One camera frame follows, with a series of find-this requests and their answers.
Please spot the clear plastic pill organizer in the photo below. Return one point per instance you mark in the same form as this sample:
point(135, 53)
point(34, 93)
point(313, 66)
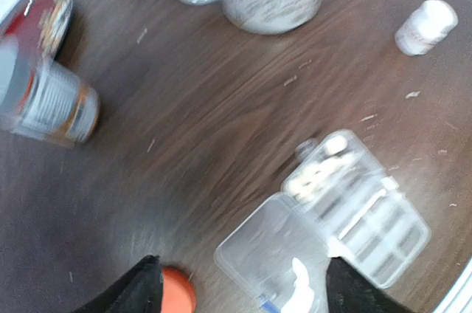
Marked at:
point(280, 253)

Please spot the front aluminium rail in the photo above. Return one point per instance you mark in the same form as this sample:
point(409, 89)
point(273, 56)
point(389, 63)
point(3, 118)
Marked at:
point(458, 299)

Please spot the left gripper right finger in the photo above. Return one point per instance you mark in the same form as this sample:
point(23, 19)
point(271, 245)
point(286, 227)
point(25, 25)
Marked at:
point(348, 291)

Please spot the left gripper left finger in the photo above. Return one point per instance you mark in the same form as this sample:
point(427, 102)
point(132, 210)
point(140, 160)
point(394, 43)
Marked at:
point(140, 289)

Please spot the white pills in organizer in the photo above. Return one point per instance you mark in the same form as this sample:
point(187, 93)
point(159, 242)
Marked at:
point(306, 185)

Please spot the grey lid pill bottle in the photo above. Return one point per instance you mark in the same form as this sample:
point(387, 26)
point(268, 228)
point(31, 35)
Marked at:
point(43, 100)

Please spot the small white bottle right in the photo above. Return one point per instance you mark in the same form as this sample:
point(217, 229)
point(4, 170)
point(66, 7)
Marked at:
point(428, 25)

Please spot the red patterned plate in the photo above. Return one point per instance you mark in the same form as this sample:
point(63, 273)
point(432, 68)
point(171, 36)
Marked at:
point(41, 26)

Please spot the orange bottle cap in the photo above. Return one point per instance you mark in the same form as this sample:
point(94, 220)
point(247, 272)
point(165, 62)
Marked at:
point(178, 292)

